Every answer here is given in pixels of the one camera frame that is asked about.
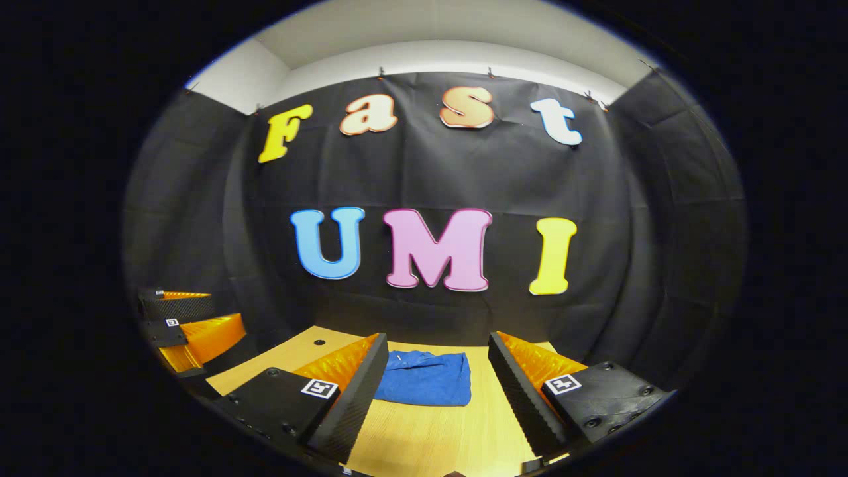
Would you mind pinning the row of small black clips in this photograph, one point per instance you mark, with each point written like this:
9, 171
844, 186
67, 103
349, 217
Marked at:
381, 71

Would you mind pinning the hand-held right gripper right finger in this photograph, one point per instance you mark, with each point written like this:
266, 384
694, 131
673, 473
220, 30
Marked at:
523, 404

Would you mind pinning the black backdrop cloth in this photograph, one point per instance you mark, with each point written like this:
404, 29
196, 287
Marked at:
424, 172

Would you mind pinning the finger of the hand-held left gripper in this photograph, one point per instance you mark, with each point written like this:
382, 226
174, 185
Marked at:
165, 331
179, 308

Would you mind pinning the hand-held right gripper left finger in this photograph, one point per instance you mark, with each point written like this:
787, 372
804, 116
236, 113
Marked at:
358, 404

